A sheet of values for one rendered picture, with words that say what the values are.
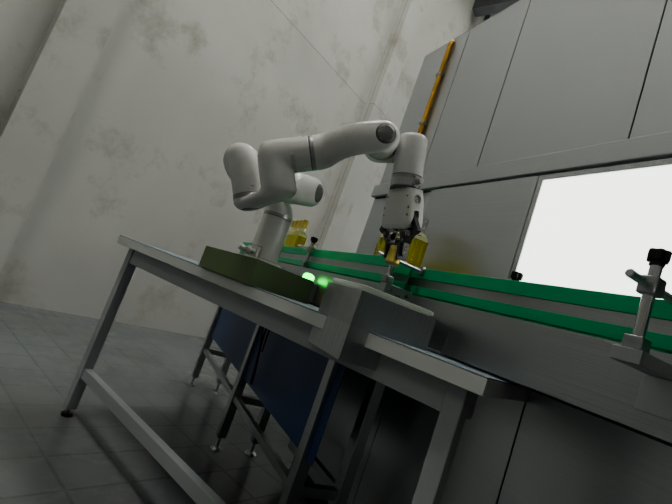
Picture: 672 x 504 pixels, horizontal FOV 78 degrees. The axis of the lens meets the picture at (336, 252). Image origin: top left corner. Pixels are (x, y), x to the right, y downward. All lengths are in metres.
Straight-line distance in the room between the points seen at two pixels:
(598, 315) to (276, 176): 0.71
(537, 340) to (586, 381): 0.12
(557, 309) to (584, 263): 0.23
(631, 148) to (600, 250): 0.26
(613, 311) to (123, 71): 3.66
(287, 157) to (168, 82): 3.14
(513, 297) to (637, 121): 0.56
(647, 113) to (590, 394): 0.74
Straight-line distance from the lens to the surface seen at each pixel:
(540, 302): 0.96
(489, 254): 1.31
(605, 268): 1.11
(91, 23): 3.74
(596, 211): 1.18
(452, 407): 0.87
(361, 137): 0.96
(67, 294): 3.89
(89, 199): 3.80
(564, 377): 0.87
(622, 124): 1.32
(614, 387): 0.83
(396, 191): 1.01
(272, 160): 0.99
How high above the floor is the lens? 0.78
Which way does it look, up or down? 7 degrees up
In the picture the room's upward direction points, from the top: 20 degrees clockwise
